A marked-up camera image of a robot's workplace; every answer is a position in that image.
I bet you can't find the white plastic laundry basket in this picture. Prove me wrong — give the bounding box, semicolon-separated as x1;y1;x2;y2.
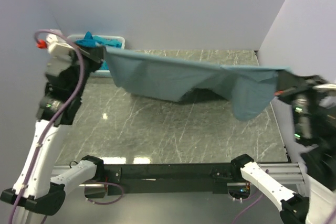
67;34;125;78

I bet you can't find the bright blue t shirt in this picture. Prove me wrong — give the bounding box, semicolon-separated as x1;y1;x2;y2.
69;31;125;49

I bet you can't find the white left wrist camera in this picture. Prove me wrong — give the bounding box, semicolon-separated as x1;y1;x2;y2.
34;29;73;57

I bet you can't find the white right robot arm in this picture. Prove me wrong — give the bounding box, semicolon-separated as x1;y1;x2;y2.
230;71;335;223

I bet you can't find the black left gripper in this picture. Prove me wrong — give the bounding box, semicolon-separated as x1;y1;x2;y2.
64;41;104;98

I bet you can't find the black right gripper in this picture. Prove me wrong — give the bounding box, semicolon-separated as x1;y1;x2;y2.
274;65;332;140

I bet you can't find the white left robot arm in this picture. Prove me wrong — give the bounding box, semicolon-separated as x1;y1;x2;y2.
1;47;106;217

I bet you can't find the black base crossbar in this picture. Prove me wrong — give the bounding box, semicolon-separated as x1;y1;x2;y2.
93;163;245;194

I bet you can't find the aluminium rail frame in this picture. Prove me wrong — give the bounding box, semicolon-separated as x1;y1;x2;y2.
51;162;307;188

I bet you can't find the grey-blue t shirt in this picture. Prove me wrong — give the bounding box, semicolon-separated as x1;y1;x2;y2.
104;49;288;121

